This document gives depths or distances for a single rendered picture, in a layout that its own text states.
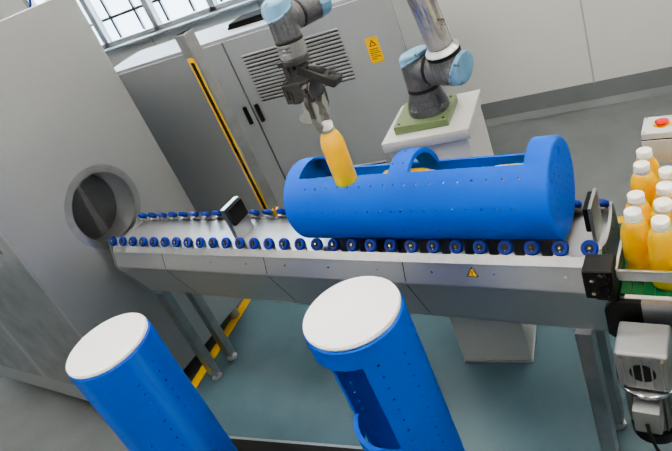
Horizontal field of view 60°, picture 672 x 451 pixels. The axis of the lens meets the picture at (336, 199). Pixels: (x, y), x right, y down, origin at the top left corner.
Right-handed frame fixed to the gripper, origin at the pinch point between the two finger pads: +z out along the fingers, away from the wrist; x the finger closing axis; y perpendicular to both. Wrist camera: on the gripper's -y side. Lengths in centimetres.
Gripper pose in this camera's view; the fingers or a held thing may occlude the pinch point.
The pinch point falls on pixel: (325, 124)
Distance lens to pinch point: 162.0
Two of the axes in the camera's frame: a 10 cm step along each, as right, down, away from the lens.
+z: 3.1, 8.4, 4.5
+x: -4.3, 5.5, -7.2
